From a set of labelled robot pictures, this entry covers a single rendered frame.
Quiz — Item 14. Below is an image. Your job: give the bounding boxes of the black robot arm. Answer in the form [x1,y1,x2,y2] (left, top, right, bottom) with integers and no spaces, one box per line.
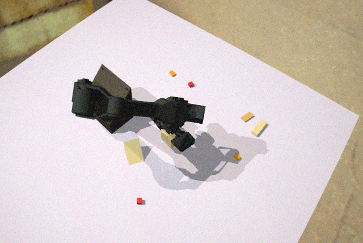
[71,78,206,127]

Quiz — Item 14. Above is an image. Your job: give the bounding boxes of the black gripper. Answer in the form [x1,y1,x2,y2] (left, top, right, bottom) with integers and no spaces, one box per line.
[150,117,195,152]

